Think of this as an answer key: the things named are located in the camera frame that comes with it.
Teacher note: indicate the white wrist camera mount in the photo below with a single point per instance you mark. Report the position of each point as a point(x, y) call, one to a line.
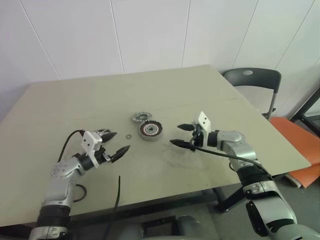
point(90, 141)
point(203, 121)

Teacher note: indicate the black flat bar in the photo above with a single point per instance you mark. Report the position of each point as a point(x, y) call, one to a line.
point(160, 225)

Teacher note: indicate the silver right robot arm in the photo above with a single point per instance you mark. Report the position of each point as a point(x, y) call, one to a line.
point(235, 147)

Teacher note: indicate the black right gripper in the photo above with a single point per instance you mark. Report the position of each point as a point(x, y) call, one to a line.
point(198, 138)

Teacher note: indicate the orange chair seat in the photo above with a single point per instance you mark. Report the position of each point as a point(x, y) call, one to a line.
point(295, 140)

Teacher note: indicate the small metal washer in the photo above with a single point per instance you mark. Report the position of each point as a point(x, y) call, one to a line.
point(126, 137)

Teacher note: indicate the black metal door frame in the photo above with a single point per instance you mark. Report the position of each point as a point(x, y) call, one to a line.
point(311, 126)

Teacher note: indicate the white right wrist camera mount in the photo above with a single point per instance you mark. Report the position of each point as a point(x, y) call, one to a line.
point(203, 121)

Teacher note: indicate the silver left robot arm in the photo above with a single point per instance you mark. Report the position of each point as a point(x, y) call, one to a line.
point(60, 172)

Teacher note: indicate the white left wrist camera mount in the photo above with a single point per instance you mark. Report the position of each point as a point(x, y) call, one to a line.
point(90, 141)

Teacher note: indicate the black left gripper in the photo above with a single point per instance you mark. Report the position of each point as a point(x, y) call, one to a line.
point(101, 156)

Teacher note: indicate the black folding chair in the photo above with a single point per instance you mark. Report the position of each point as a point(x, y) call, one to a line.
point(250, 78)

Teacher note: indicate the black table frame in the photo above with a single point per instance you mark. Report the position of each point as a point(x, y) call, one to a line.
point(230, 200)

